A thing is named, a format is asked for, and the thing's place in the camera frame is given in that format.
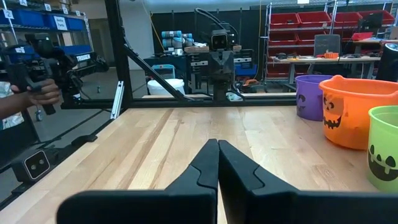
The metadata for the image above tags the black table-level camera box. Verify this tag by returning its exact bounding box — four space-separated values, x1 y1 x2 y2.
11 148 60 184

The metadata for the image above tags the black office chair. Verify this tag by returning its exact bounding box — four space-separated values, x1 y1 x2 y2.
313 34 342 57

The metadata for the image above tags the person's forearm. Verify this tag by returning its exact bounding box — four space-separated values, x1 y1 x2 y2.
0 92 32 121

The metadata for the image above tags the purple halloween bucket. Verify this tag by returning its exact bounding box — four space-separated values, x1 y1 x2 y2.
295 74 334 122

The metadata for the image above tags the blue bin shelf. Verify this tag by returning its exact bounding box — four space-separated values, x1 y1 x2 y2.
0 0 94 57

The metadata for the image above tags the black tower fan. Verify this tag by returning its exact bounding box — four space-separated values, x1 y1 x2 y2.
375 42 398 83

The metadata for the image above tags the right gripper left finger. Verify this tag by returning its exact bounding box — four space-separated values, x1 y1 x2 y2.
56 138 220 224

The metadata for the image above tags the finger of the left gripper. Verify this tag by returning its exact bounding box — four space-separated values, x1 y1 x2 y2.
209 50 223 75
221 50 234 75

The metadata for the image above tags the black table frame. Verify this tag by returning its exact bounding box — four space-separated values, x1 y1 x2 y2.
0 0 298 210

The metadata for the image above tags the silver metal bracket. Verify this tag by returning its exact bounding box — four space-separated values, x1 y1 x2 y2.
110 80 126 120

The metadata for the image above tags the red bin shelf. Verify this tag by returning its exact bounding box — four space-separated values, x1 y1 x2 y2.
264 2 398 82

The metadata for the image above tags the white plastic pail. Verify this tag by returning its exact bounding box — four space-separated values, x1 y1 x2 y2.
147 78 186 96

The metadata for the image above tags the orange halloween bucket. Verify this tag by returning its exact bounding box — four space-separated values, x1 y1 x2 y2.
318 74 398 151

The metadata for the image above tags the wooden top workbench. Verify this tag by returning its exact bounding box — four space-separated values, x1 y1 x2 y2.
269 55 382 85

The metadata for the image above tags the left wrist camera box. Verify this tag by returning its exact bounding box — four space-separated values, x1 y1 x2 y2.
210 29 229 52

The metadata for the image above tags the white blue tablet device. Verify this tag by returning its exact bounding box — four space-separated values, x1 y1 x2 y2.
151 63 177 80

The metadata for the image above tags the green halloween bucket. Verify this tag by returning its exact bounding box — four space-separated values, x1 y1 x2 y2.
366 105 398 194

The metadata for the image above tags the person's hand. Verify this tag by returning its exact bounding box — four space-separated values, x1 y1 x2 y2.
11 78 62 107

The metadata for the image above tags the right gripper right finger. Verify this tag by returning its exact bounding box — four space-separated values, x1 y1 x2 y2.
218 139 398 224

